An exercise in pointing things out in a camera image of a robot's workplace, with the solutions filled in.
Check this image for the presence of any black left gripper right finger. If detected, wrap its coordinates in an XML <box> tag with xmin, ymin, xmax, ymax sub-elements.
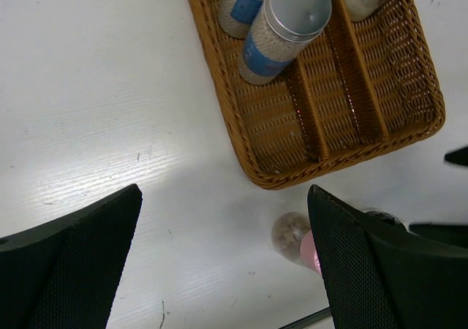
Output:
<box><xmin>308</xmin><ymin>185</ymin><xmax>467</xmax><ymax>328</ymax></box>

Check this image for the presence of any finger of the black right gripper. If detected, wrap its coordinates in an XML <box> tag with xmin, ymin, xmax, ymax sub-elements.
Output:
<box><xmin>444</xmin><ymin>146</ymin><xmax>468</xmax><ymax>167</ymax></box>
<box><xmin>409</xmin><ymin>222</ymin><xmax>468</xmax><ymax>247</ymax></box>

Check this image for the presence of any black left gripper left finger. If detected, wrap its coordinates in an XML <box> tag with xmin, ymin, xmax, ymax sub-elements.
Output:
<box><xmin>1</xmin><ymin>184</ymin><xmax>143</xmax><ymax>328</ymax></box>

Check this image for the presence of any pink lid spice jar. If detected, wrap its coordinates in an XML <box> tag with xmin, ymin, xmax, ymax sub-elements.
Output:
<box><xmin>271</xmin><ymin>212</ymin><xmax>322</xmax><ymax>275</ymax></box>

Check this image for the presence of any blue label silver cap bottle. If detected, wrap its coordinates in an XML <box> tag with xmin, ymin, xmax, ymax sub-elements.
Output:
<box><xmin>218</xmin><ymin>0</ymin><xmax>263</xmax><ymax>39</ymax></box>

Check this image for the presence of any brown wicker divided basket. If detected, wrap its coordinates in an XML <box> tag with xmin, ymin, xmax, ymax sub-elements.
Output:
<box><xmin>188</xmin><ymin>0</ymin><xmax>445</xmax><ymax>190</ymax></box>

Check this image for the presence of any aluminium table edge rail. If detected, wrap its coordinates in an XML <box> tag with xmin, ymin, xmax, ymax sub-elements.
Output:
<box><xmin>280</xmin><ymin>307</ymin><xmax>331</xmax><ymax>329</ymax></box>

